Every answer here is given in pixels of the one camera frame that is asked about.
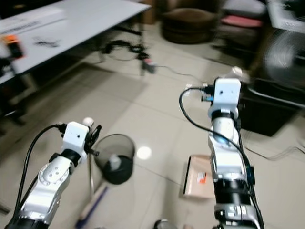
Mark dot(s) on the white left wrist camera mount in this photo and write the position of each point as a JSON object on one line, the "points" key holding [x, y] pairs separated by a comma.
{"points": [[75, 136]]}

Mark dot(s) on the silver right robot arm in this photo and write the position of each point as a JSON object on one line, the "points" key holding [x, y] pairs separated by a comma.
{"points": [[226, 162]]}

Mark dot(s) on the black floor fan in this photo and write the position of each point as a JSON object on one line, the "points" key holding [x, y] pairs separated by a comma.
{"points": [[286, 57]]}

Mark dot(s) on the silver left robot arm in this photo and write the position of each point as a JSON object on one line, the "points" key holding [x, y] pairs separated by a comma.
{"points": [[50, 179]]}

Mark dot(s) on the grey power adapter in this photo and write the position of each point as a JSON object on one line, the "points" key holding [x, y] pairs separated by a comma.
{"points": [[150, 65]]}

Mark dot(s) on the chair with red cushion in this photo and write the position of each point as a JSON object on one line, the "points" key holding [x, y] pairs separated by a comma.
{"points": [[243, 20]]}

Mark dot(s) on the white table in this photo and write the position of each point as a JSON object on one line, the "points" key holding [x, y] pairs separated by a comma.
{"points": [[90, 21]]}

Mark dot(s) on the brown round pouf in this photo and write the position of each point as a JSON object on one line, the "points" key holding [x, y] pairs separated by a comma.
{"points": [[188, 26]]}

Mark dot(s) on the small black tabletop item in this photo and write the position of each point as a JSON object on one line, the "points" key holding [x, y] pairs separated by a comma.
{"points": [[48, 42]]}

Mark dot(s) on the orange and black device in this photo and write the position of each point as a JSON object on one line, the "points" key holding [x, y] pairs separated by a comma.
{"points": [[13, 46]]}

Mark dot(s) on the broom with purple bristles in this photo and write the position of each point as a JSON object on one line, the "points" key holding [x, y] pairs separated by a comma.
{"points": [[94, 202]]}

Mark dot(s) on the black mesh waste bin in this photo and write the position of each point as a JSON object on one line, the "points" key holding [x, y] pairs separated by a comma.
{"points": [[119, 167]]}

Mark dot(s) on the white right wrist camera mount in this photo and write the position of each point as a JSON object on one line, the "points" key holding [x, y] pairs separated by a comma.
{"points": [[225, 93]]}

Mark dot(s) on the long white cardboard box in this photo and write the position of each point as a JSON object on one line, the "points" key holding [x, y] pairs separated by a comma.
{"points": [[33, 20]]}

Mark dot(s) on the black box cabinet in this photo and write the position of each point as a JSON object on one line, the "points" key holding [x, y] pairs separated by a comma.
{"points": [[267, 112]]}

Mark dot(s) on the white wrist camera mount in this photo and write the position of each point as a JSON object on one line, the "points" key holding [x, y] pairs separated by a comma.
{"points": [[225, 93], [75, 136]]}

